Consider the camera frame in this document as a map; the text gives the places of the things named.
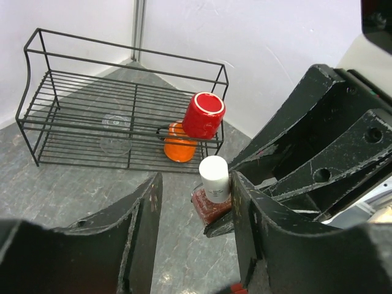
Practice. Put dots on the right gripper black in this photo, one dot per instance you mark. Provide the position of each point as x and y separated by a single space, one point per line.
327 146

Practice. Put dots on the glitter red nail polish bottle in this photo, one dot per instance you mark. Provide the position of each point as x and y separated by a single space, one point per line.
208 211

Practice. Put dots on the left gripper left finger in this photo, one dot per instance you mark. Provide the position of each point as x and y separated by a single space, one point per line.
110 251

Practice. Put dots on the clear glass in rack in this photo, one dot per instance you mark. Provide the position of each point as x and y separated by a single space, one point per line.
114 139

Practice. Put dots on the orange cup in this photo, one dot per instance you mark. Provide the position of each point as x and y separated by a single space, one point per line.
177 147

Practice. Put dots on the red mug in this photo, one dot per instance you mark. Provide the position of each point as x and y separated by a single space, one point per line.
204 115

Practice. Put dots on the black wire rack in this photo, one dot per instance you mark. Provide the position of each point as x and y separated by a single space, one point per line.
73 81

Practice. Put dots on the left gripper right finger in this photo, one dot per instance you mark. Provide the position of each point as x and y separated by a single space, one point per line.
281 251

